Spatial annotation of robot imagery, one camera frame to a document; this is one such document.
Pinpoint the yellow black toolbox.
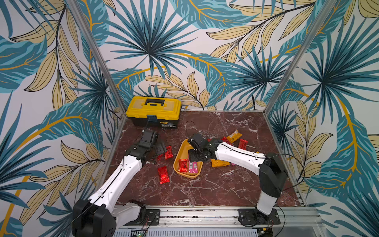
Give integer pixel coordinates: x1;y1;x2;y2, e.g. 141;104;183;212
126;96;182;128

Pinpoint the aluminium front rail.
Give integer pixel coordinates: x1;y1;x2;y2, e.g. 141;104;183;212
70;206;326;237

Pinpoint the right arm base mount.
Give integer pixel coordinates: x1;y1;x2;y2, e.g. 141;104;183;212
237;208;281;227

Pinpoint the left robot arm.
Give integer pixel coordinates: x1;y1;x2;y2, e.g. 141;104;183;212
71;129;166;237

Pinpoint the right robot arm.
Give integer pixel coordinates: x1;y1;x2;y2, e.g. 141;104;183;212
188;134;288;216

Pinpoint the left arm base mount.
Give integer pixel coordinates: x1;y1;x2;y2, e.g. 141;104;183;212
125;209;160;226

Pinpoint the yellow plastic storage box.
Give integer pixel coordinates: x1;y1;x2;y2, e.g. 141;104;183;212
173;139;203;179

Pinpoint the small red tea bag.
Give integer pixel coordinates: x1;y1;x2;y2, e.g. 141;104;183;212
222;137;233;145

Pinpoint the yellow tea bag with labels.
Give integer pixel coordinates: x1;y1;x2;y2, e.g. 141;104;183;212
227;130;242;143

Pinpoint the red crinkled tea bag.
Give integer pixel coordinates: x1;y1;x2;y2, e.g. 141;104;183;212
238;139;248;150

